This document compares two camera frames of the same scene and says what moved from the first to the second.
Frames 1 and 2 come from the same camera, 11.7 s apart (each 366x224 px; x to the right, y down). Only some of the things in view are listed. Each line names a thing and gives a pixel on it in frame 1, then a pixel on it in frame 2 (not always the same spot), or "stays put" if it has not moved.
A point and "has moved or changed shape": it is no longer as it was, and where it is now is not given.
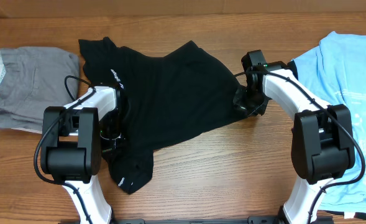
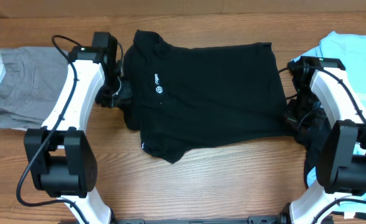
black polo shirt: [170, 99] has moved or changed shape
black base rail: [251, 220] stays put
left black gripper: [109, 147] to [126, 92]
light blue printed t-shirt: [346, 71] stays put
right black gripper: [239, 103] to [299, 123]
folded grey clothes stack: [35, 78] stays put
